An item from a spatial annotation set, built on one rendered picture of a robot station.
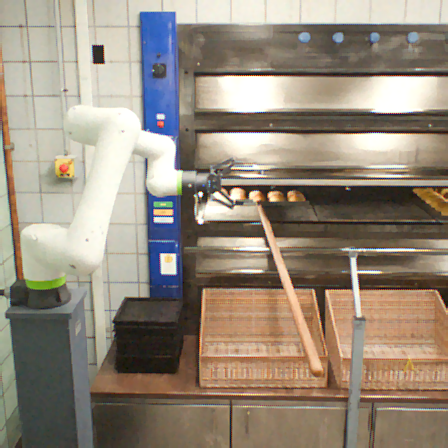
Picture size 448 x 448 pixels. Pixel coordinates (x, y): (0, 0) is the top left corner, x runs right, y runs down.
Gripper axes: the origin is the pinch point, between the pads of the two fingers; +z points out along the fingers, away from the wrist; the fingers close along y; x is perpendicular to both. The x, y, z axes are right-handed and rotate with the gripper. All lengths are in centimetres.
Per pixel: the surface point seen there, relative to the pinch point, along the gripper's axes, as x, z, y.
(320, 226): -55, 35, 32
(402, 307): -50, 76, 72
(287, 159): -54, 18, -1
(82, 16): -53, -75, -64
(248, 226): -55, 0, 32
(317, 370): 89, 17, 30
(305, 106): -53, 25, -25
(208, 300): -49, -20, 69
